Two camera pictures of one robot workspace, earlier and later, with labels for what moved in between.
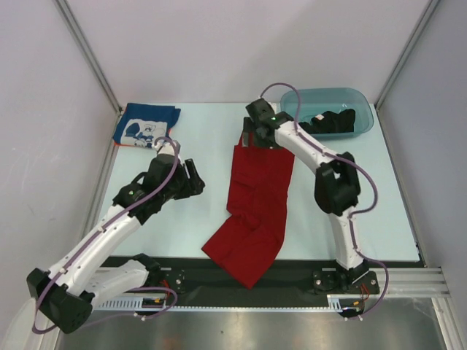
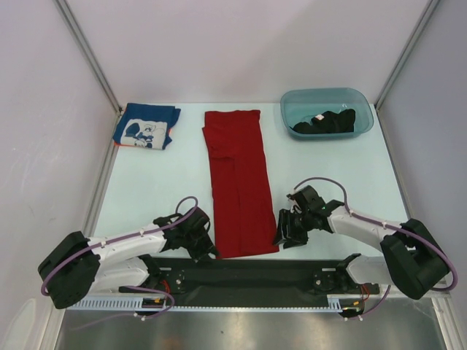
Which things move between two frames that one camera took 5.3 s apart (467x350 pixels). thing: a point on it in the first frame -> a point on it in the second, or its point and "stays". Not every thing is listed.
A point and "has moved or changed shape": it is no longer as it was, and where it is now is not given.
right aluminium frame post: [431, 8] stays
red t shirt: [257, 205] has moved or changed shape
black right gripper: [253, 135] -> [290, 226]
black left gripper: [193, 185] -> [206, 247]
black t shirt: [330, 122] stays
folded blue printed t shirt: [142, 125] stays
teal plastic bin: [315, 101] stays
